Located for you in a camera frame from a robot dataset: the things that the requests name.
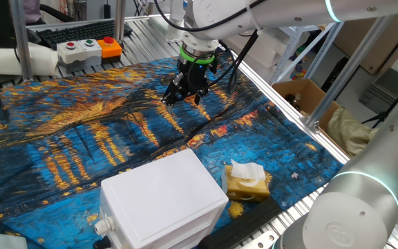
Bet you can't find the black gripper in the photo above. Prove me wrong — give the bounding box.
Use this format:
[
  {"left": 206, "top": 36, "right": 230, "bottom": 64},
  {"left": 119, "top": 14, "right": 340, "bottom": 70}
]
[{"left": 160, "top": 61, "right": 218, "bottom": 115}]

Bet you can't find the white box on shelf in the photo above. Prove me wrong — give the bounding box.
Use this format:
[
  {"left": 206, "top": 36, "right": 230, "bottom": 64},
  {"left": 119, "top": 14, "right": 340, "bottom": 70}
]
[{"left": 225, "top": 29, "right": 290, "bottom": 68}]

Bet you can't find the orange emergency stop box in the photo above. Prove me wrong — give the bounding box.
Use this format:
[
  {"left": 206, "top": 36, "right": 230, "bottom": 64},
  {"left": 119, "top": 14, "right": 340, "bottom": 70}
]
[{"left": 97, "top": 36, "right": 123, "bottom": 65}]

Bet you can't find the white plastic drawer box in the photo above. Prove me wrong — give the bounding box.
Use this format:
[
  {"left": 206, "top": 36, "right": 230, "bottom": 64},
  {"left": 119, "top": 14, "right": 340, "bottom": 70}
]
[{"left": 93, "top": 148, "right": 230, "bottom": 249}]

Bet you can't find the yellow tissue pack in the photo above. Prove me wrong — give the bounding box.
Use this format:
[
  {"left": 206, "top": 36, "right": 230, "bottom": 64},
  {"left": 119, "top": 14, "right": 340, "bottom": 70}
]
[{"left": 220, "top": 158, "right": 272, "bottom": 203}]

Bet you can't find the blue starry painting tablecloth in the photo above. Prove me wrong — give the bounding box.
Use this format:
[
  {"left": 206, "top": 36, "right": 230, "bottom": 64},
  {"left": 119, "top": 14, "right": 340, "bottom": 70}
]
[{"left": 0, "top": 51, "right": 345, "bottom": 249}]

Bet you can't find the white metal shelf rack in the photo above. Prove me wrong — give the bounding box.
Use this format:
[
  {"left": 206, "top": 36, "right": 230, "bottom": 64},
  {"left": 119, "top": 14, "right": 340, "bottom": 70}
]
[{"left": 269, "top": 22, "right": 345, "bottom": 86}]

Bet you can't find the grey two-button control box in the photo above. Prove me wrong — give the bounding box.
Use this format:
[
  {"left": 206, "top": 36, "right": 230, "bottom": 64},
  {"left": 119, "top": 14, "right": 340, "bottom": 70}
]
[{"left": 56, "top": 39, "right": 103, "bottom": 73}]

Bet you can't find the black keyboard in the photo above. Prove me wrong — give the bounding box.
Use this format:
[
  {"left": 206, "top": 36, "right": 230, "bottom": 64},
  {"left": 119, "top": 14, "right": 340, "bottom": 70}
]
[{"left": 36, "top": 19, "right": 133, "bottom": 51}]

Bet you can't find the open cardboard box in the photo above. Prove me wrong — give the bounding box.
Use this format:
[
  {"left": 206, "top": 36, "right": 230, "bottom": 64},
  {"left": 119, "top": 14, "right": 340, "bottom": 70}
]
[{"left": 271, "top": 78, "right": 341, "bottom": 122}]

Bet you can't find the black foam strip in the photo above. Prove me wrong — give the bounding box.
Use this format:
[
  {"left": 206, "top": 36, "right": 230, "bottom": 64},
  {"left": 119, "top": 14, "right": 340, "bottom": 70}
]
[{"left": 197, "top": 196, "right": 283, "bottom": 249}]

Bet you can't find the black case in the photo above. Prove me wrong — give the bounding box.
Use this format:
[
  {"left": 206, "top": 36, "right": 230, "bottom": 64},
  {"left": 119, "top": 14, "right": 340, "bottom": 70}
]
[{"left": 321, "top": 56, "right": 350, "bottom": 93}]

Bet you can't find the black office chair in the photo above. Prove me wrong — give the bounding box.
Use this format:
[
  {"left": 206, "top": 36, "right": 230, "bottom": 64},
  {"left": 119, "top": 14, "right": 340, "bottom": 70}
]
[{"left": 39, "top": 3, "right": 76, "bottom": 24}]

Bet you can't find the beige cloth bag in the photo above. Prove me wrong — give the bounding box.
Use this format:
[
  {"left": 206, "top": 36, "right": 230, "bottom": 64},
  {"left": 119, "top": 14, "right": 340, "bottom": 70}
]
[{"left": 326, "top": 106, "right": 380, "bottom": 158}]

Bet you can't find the person in purple shirt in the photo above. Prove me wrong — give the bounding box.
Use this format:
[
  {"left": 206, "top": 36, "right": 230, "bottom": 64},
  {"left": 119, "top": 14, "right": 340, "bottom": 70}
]
[{"left": 22, "top": 0, "right": 43, "bottom": 25}]

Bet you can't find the grey plastic crate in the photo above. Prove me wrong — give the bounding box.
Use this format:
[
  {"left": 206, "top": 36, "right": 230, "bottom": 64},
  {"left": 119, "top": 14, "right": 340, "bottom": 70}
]
[{"left": 359, "top": 67, "right": 398, "bottom": 115}]

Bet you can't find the black tripod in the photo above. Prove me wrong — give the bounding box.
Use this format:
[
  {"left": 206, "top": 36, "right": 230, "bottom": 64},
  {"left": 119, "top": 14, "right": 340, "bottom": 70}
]
[{"left": 361, "top": 71, "right": 398, "bottom": 129}]

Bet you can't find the green flange ring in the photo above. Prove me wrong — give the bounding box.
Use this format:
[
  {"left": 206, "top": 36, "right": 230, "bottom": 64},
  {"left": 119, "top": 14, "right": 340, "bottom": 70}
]
[{"left": 179, "top": 46, "right": 218, "bottom": 65}]

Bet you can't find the white pedestal base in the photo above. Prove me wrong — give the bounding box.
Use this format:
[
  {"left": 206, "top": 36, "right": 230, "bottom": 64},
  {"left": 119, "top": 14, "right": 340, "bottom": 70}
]
[{"left": 149, "top": 0, "right": 186, "bottom": 44}]

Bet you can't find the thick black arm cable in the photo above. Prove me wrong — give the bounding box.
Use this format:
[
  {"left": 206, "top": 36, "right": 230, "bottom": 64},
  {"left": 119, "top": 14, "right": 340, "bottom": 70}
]
[{"left": 153, "top": 0, "right": 267, "bottom": 33}]

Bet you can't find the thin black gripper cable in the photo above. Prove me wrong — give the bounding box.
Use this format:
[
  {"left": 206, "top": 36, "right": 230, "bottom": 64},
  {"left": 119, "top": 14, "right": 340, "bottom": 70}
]
[{"left": 205, "top": 30, "right": 259, "bottom": 95}]

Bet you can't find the aluminium frame post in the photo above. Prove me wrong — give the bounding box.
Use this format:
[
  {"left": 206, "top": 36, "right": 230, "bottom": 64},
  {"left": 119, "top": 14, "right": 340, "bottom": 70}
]
[
  {"left": 9, "top": 0, "right": 34, "bottom": 83},
  {"left": 113, "top": 0, "right": 127, "bottom": 44},
  {"left": 304, "top": 15, "right": 395, "bottom": 134}
]

